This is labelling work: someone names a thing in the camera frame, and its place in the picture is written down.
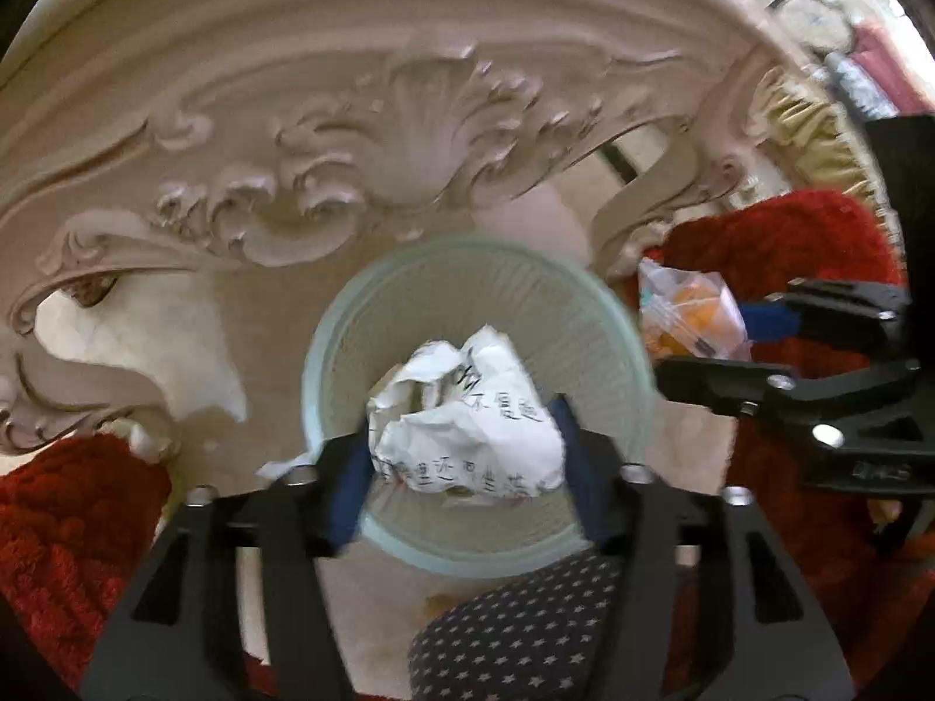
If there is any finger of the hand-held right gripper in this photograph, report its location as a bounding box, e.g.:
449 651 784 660
734 277 914 352
653 354 922 425

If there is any navy star-print slipper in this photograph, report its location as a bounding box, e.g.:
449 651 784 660
409 551 629 701

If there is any pale green mesh wastebasket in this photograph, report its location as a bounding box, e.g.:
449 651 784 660
301 234 657 578

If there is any brown round-patterned cushion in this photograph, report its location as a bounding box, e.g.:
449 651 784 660
770 0 857 54

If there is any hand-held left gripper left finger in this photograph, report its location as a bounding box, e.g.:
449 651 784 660
79 434 377 701

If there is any ornate cream coffee table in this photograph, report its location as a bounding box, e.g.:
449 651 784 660
0 0 878 464

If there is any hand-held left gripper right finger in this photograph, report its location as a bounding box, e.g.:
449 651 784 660
548 394 856 701

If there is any orange snack packet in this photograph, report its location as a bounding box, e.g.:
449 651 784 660
637 257 753 362

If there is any beige covered ornate sofa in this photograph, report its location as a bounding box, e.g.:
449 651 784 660
719 0 935 209

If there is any white paper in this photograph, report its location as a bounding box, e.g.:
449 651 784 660
257 325 567 508

